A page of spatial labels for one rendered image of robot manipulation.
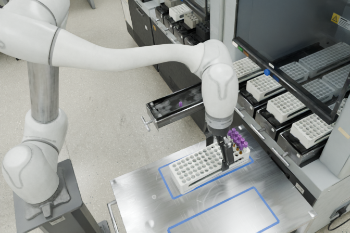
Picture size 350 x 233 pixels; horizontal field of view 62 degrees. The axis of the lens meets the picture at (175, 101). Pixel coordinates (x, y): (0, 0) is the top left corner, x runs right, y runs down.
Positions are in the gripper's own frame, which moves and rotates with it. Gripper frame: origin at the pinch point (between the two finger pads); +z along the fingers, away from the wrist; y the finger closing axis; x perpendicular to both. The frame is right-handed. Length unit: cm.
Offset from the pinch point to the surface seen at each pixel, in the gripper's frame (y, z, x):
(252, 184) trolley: 14.0, 5.3, 6.3
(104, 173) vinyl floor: -76, 88, -43
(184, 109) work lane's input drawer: -32.8, 6.9, 3.4
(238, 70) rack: -38, 2, 37
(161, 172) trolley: -7.0, 5.4, -20.6
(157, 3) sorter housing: -149, 13, 42
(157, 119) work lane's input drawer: -33.8, 6.7, -10.4
